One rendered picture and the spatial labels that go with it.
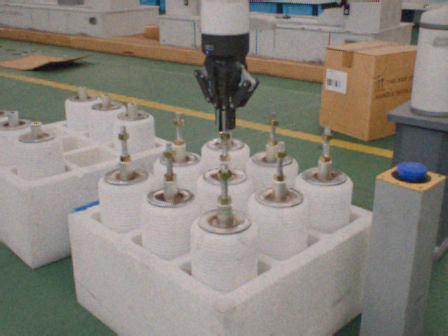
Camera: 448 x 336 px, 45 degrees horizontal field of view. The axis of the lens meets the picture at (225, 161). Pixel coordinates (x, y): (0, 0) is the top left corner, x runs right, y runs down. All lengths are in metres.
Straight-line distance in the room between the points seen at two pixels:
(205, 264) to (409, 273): 0.28
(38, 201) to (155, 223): 0.38
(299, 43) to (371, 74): 1.13
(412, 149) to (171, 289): 0.61
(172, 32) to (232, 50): 2.70
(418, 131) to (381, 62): 0.79
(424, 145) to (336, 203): 0.32
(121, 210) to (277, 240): 0.26
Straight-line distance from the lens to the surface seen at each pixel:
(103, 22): 3.98
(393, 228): 0.79
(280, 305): 0.80
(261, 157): 1.00
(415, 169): 0.77
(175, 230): 0.81
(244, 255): 0.74
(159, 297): 0.81
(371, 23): 2.87
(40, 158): 1.15
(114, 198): 0.90
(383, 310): 0.86
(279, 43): 3.04
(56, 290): 1.11
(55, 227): 1.18
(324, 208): 0.90
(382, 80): 1.94
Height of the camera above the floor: 0.59
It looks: 20 degrees down
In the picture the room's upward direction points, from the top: straight up
